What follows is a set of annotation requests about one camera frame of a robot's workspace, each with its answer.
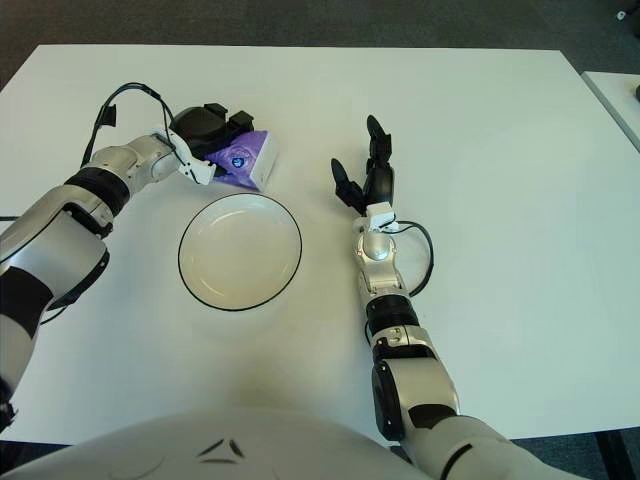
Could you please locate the black table leg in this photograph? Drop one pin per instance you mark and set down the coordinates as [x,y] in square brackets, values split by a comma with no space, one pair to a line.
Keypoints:
[617,457]

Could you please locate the white plate with black rim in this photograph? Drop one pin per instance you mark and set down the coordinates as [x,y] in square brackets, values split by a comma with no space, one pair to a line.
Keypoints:
[240,255]

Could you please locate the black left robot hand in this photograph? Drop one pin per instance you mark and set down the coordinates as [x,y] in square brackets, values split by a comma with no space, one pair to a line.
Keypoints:
[200,125]

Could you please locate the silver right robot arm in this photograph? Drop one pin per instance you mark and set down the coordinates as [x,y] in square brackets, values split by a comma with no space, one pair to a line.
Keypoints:
[425,380]

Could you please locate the white side table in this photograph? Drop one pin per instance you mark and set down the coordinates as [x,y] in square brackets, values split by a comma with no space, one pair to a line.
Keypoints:
[620,95]

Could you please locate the purple tissue paper pack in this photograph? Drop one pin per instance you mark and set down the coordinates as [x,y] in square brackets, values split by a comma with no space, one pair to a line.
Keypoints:
[250,152]

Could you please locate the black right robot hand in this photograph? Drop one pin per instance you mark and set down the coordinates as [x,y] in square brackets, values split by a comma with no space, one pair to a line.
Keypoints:
[382,182]

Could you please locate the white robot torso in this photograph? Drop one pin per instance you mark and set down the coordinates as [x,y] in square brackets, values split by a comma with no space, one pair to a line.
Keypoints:
[225,430]

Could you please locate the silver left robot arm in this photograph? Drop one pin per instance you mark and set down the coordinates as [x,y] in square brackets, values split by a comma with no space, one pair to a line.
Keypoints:
[55,235]

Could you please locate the small white floor object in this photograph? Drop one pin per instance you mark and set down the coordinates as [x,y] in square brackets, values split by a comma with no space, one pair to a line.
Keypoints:
[621,15]

